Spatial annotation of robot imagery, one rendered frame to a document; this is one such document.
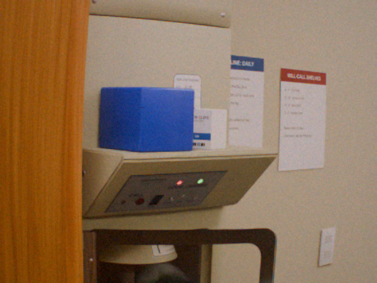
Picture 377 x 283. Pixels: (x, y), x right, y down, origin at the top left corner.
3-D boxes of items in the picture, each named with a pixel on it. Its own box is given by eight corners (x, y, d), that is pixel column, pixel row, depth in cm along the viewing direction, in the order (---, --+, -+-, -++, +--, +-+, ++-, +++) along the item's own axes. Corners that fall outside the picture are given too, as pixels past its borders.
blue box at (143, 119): (97, 147, 118) (99, 86, 118) (149, 146, 125) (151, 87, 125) (140, 152, 111) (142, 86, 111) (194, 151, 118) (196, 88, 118)
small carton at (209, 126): (182, 147, 125) (182, 108, 125) (197, 146, 130) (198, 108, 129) (211, 149, 123) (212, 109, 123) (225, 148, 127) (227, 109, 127)
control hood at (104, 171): (73, 215, 117) (74, 147, 116) (227, 203, 139) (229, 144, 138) (120, 227, 108) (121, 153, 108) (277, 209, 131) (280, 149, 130)
